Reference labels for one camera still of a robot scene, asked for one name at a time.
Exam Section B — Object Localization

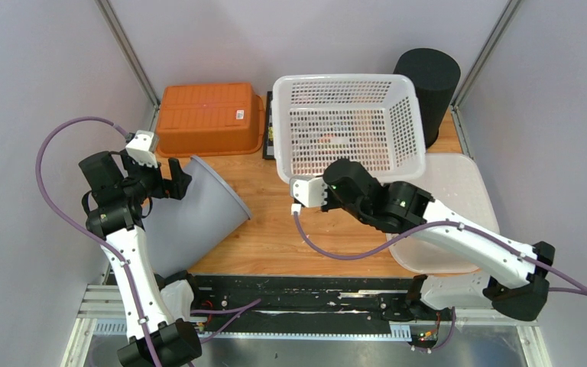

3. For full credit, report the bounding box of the purple cable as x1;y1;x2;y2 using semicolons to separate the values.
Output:
35;116;165;367
292;205;587;308

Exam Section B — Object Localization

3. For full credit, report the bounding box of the grey bin black liner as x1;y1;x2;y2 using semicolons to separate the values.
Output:
143;156;252;278

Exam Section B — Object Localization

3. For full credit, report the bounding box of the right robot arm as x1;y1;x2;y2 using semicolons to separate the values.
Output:
322;158;556;321

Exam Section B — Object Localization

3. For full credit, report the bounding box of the white perforated basket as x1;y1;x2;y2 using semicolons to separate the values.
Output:
271;73;426;183

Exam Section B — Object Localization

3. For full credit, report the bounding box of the aluminium frame post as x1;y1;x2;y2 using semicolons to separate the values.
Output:
450;0;524;159
95;0;161;111

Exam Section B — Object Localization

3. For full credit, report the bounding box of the black white chessboard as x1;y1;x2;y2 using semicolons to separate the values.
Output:
262;91;275;161

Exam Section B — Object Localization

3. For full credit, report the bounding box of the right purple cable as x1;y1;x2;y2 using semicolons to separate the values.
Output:
292;205;587;308

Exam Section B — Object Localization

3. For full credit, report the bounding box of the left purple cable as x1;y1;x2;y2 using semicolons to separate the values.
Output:
35;116;165;367

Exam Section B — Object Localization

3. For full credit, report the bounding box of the large white plastic tub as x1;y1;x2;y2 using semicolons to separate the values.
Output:
389;153;499;274

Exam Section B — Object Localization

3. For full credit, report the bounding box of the black ribbed bin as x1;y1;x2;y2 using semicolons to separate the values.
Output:
394;48;461;148

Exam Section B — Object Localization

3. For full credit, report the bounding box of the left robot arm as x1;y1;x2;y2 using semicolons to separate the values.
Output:
79;151;203;366

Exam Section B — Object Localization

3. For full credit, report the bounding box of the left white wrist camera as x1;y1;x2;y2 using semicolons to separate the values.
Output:
125;130;159;168

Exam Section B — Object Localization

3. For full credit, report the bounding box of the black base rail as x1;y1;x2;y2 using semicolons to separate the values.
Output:
76;273;537;343

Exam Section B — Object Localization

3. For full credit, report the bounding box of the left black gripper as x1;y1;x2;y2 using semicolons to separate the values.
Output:
120;150;190;202

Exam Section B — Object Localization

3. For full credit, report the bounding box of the right aluminium frame post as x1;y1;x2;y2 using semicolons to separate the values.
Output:
450;0;524;159

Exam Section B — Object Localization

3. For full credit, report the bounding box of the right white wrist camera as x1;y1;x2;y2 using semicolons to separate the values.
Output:
289;176;328;215

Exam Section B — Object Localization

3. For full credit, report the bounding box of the left aluminium frame post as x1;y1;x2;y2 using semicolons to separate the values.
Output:
95;0;161;111

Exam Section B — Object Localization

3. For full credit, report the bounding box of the orange plastic tub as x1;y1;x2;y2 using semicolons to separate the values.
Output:
155;83;265;158

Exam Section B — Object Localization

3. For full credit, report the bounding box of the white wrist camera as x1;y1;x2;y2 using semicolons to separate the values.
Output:
125;130;159;168
289;176;328;215

